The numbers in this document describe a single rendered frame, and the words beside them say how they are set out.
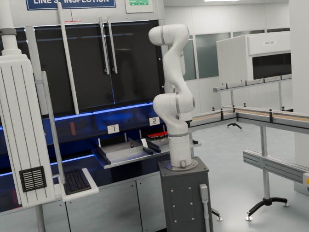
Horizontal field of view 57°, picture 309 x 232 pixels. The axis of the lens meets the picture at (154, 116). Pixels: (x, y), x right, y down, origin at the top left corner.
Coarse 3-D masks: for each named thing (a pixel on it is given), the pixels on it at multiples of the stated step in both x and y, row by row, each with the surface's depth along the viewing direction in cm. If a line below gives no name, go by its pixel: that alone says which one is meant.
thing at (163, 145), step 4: (148, 140) 209; (164, 140) 216; (192, 140) 198; (152, 144) 201; (156, 144) 208; (160, 144) 207; (164, 144) 206; (168, 144) 192; (160, 148) 190; (164, 148) 191; (168, 148) 192
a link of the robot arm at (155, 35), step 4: (156, 28) 156; (160, 28) 155; (152, 32) 156; (156, 32) 155; (160, 32) 155; (152, 36) 156; (156, 36) 155; (160, 36) 155; (152, 40) 158; (156, 40) 157; (160, 40) 156; (156, 44) 160; (160, 44) 160; (164, 44) 166; (168, 44) 167; (172, 44) 169; (168, 48) 176
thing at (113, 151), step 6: (114, 144) 224; (120, 144) 221; (126, 144) 219; (138, 144) 203; (102, 150) 198; (108, 150) 208; (114, 150) 206; (120, 150) 204; (126, 150) 192; (132, 150) 194; (138, 150) 196; (108, 156) 188; (114, 156) 190
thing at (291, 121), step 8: (232, 112) 276; (240, 112) 266; (248, 112) 263; (256, 112) 258; (264, 112) 239; (272, 112) 231; (280, 112) 231; (288, 112) 224; (296, 112) 218; (240, 120) 267; (248, 120) 256; (256, 120) 247; (264, 120) 237; (272, 120) 229; (280, 120) 221; (288, 120) 214; (296, 120) 208; (304, 120) 206; (280, 128) 223; (288, 128) 215; (296, 128) 209; (304, 128) 202
